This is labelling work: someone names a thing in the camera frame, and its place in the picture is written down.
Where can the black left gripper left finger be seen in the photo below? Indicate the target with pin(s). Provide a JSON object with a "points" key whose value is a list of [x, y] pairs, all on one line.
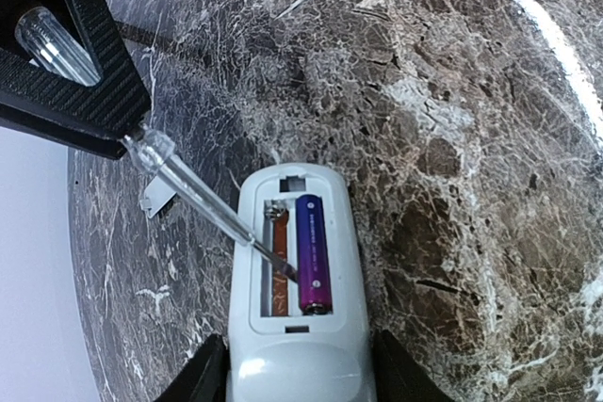
{"points": [[203, 378]]}

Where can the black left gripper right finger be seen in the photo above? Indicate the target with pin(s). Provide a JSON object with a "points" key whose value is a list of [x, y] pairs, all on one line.
{"points": [[398, 376]]}

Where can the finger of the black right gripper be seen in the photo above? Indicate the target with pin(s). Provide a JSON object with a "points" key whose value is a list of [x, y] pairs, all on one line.
{"points": [[46, 105]]}

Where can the white remote control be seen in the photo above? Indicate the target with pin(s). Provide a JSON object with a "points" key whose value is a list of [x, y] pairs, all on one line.
{"points": [[276, 352]]}

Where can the white battery cover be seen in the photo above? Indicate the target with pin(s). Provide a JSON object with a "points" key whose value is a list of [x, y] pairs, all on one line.
{"points": [[155, 197]]}

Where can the purple battery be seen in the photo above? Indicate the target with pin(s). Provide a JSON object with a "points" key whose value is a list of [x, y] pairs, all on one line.
{"points": [[314, 283]]}

